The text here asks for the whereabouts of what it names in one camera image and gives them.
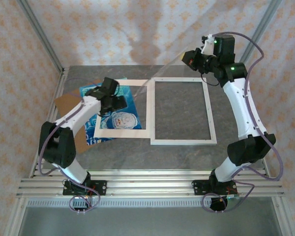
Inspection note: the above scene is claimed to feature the brown backing board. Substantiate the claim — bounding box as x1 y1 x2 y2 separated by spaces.
53 79 103 155

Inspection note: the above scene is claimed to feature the white mat board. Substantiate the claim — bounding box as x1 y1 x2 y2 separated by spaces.
93 78 152 140

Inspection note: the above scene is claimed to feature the aluminium cross rail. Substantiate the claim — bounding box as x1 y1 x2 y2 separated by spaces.
16 168 286 199

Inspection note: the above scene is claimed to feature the aluminium side rail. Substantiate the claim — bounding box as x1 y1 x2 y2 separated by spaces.
29 68 69 178
259 157 270 177

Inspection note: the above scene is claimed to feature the grey metal panel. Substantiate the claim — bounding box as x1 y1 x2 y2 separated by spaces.
17 206 281 236

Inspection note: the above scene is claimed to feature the blue racing helmet photo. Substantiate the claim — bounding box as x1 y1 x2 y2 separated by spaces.
79 78 142 146

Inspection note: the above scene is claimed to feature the white picture frame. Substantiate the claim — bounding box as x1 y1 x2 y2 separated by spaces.
149 77 217 146

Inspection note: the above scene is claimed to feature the aluminium corner post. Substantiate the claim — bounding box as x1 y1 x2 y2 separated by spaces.
239 0 284 65
16 0 66 73

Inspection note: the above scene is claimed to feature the clear acrylic sheet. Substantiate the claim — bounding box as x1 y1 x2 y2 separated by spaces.
134 50 189 101

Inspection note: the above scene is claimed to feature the grey slotted cable duct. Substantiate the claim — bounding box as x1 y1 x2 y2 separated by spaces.
27 199 278 208

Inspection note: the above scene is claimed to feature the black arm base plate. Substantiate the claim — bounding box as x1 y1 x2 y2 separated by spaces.
191 179 238 197
62 180 107 196

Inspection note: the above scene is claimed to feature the orange patterned white curtain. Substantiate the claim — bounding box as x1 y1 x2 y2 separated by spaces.
0 0 295 236

